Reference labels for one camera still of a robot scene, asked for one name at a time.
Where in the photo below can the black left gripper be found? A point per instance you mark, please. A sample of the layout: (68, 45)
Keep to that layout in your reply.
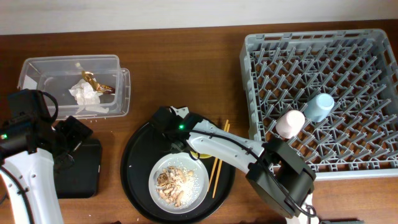
(76, 130)

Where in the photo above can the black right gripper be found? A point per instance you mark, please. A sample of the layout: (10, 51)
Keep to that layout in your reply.
(170, 137)

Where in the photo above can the yellow bowl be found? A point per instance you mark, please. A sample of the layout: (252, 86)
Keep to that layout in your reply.
(196, 155)

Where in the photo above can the white tissue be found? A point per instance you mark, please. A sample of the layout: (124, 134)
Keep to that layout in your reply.
(87, 98)

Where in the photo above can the wooden chopstick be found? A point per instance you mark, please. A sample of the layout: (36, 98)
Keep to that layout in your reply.
(218, 163)
(214, 169)

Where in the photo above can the gold snack wrapper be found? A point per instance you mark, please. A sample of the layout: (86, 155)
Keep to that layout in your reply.
(89, 77)

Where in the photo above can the pink cup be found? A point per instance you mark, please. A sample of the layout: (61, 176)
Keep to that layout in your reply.
(290, 124)

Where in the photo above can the light blue cup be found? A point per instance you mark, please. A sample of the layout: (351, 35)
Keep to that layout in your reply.
(319, 107)

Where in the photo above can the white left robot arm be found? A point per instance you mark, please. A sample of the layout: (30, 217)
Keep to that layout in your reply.
(31, 141)

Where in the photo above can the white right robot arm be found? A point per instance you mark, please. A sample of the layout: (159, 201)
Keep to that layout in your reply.
(274, 170)

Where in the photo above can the clear plastic waste bin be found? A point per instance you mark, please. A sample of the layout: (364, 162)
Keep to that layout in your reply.
(58, 75)

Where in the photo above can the grey dishwasher rack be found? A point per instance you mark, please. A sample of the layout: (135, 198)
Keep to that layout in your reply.
(284, 71)

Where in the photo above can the round black tray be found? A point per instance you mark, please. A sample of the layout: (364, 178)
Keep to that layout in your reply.
(144, 148)

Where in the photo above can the black square bin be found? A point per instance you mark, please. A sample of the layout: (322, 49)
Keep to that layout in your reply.
(81, 177)

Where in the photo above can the grey plate with food scraps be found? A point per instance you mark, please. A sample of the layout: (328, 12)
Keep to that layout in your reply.
(178, 184)

